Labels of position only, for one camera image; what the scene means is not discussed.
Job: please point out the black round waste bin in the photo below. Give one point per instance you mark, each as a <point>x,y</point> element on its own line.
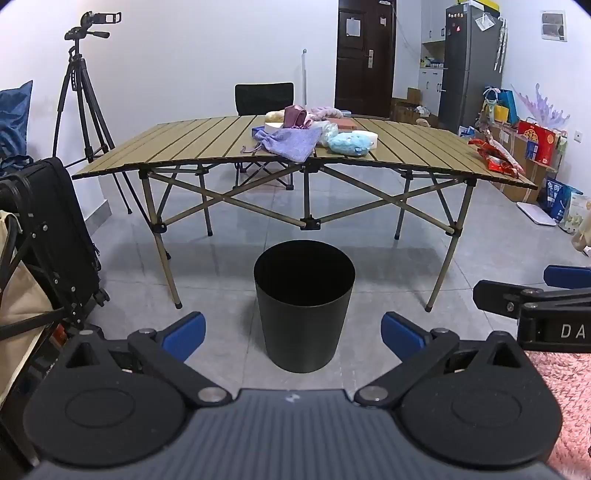
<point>302,323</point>

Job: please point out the black suitcase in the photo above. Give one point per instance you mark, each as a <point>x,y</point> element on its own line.
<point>60,230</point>

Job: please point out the dark blue cushion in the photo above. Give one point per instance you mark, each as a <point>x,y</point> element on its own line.
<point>14,120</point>

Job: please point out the dark brown door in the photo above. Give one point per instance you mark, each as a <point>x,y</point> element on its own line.
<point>355,69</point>

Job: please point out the stack of cardboard boxes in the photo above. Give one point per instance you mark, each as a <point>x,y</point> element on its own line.
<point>406,108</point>

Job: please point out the beige fabric bag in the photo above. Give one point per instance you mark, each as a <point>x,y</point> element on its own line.
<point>23,295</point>

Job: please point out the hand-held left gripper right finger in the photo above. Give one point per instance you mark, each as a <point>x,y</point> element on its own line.
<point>401,334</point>

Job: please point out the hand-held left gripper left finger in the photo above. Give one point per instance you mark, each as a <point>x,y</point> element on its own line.
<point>184,334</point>

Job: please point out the black folding chair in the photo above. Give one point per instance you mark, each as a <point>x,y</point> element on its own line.
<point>263,97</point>

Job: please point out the red gift box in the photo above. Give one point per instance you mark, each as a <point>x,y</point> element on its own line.
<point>535,138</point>

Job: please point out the grey refrigerator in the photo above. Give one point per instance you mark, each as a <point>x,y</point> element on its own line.
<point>466,69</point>

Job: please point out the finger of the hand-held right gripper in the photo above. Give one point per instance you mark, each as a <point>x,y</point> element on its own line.
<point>568,276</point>
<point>498,295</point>

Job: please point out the white kitchen cabinet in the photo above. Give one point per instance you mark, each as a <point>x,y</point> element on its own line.
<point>431,83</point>

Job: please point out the black video camera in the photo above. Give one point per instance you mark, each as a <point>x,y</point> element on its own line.
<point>99,18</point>

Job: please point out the pink fluffy rug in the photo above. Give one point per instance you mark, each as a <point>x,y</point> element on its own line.
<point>568,397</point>

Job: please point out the white floor scale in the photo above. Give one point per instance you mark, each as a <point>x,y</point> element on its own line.
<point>535,213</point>

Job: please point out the plush sheep toy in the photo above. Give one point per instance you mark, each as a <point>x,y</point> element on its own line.
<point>325,113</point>

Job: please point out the shiny purple ribbon bag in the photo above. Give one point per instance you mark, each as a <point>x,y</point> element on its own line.
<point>295,116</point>

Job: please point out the purple coral decoration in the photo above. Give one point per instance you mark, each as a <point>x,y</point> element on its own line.
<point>545,108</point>

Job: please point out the white wall panel box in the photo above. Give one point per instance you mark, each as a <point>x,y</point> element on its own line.
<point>553,25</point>

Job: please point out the tan folding table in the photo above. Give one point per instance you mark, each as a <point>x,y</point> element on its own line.
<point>184,143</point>

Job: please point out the blue printed package bag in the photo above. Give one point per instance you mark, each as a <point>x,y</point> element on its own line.
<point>558,198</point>

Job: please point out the large brown cardboard box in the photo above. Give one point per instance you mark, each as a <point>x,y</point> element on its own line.
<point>526,180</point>

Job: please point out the light blue plastic bag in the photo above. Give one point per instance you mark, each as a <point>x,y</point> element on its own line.
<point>346,143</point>

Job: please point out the white foam cylinder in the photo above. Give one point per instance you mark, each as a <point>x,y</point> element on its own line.
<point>371,138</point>

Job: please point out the red snack wrapper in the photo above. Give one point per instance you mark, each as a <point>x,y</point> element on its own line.
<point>496,157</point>

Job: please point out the pink and orange sponge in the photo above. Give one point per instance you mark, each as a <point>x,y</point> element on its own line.
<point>341,123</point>

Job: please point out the black camera tripod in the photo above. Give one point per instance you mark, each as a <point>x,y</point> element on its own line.
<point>76,69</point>

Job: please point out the black wheeled trolley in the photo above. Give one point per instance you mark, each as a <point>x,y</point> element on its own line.
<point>74,304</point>

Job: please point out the white mop pole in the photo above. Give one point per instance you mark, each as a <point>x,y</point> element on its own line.
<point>304,83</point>

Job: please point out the blue gift bag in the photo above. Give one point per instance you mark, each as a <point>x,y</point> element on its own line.
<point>505,106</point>

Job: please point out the yellow box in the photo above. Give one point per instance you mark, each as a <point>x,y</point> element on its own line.
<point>480,4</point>

